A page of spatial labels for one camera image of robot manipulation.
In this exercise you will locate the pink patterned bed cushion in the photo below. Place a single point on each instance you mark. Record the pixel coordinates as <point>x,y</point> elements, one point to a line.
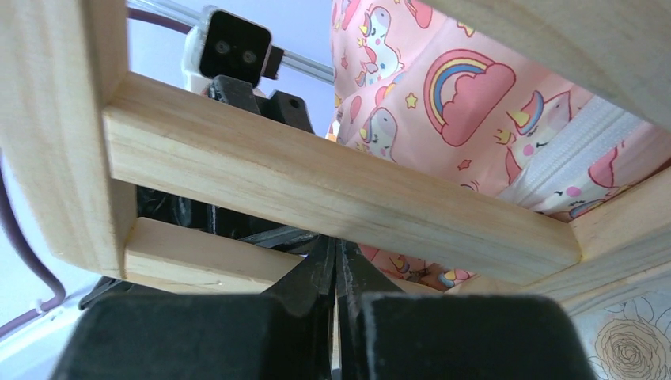
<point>420,89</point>

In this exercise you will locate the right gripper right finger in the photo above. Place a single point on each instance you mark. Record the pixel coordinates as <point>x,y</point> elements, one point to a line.
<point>387,333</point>

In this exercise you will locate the floral table mat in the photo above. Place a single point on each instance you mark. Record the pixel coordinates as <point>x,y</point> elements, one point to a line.
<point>625,328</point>

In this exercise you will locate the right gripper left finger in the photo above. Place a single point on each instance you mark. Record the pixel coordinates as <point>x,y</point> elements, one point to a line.
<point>284,332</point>

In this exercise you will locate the wooden pet bed frame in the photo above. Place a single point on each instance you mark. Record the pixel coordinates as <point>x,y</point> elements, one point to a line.
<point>81,131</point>

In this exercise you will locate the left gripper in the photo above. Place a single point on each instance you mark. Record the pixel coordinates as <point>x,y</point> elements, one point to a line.
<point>225,57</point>

